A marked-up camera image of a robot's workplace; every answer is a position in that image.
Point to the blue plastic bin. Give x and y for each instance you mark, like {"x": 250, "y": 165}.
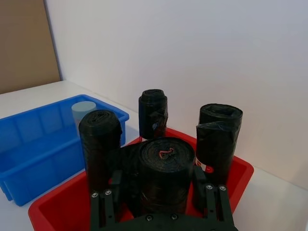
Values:
{"x": 36, "y": 149}

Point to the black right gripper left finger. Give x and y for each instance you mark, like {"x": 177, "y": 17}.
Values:
{"x": 103, "y": 209}

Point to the brown board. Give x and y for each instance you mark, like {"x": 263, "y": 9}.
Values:
{"x": 24, "y": 43}

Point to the red plastic bin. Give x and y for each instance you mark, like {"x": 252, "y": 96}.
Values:
{"x": 67, "y": 207}

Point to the black bag roll, blue sticker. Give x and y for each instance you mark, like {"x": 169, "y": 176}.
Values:
{"x": 151, "y": 113}

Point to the black bag roll, red-white label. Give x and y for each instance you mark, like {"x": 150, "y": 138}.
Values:
{"x": 216, "y": 146}

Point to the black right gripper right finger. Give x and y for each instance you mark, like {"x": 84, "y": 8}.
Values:
{"x": 216, "y": 204}

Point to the tall plain black bag roll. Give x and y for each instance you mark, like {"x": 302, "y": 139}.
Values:
{"x": 101, "y": 149}

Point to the red rubber band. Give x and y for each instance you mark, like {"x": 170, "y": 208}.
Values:
{"x": 165, "y": 154}

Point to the pale blue cylinder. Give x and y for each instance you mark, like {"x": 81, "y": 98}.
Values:
{"x": 83, "y": 110}

